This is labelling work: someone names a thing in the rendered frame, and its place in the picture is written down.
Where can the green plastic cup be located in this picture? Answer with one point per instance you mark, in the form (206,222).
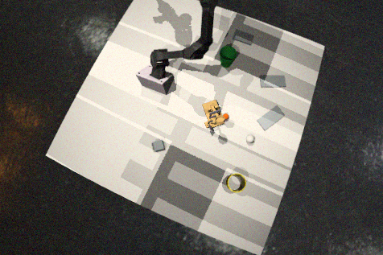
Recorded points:
(227,56)

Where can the white ball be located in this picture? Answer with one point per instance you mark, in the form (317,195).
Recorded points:
(250,138)

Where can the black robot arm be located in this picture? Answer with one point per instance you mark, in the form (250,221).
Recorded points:
(195,51)

